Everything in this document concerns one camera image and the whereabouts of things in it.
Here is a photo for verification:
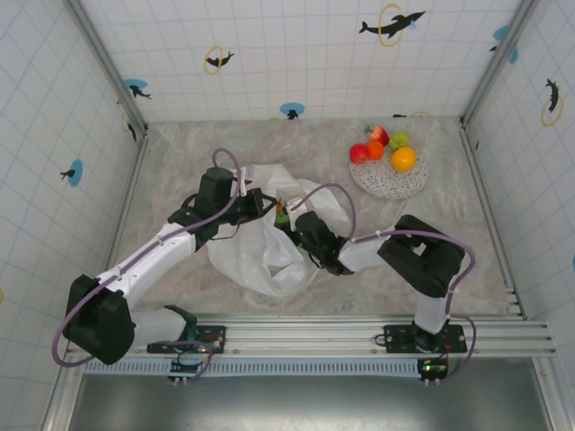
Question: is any white slotted cable duct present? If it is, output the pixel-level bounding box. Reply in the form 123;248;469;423
83;357;426;377

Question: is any aluminium left corner post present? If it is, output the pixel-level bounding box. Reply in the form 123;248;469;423
62;0;149;136

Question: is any blue oval fish sticker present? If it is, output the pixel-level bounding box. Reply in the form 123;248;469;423
59;159;84;188

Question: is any right controller circuit board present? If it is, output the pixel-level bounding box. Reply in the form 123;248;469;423
417;356;449;383

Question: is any large dolphin ring sticker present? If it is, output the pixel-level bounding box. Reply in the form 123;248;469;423
358;3;427;48

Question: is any aluminium mounting rail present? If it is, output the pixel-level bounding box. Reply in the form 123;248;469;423
66;313;557;359

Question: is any green apple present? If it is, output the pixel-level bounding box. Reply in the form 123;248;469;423
273;199;291;229

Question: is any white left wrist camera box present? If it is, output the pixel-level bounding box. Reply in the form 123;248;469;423
229;165;261;198

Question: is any white plastic bag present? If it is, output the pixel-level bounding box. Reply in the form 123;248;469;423
207;163;354;298

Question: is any controller circuit board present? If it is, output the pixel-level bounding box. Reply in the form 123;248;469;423
417;356;449;383
168;343;213;383

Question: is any seal yellow ring sticker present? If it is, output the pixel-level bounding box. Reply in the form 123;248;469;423
204;45;235;75

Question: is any yellow-green pear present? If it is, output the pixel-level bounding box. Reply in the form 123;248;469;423
388;130;412;152

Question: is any left controller circuit board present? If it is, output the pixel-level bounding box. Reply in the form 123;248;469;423
168;343;213;383

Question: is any shark blue circle sticker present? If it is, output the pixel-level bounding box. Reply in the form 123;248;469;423
124;78;153;101

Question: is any upright dolphin ring sticker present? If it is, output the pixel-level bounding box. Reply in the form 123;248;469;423
541;78;565;128

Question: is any grey metal panel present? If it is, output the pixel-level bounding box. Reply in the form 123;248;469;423
71;374;552;431

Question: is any large round orange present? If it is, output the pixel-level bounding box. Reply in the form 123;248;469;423
390;146;418;173

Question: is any aluminium corner post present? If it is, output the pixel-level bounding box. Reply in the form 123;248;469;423
461;0;540;125
62;0;149;136

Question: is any aluminium right corner post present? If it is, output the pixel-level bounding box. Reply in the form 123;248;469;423
461;0;540;125

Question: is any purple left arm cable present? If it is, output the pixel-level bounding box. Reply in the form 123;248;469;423
52;148;246;383

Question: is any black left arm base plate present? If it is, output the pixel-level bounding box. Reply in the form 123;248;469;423
146;325;227;355

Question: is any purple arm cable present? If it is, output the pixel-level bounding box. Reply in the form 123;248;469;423
52;148;246;383
289;182;477;385

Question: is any speckled white plate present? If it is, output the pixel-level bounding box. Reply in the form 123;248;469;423
349;150;430;200

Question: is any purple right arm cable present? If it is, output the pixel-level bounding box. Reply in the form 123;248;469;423
289;182;477;385

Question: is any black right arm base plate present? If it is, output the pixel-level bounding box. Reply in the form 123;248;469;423
384;323;467;355

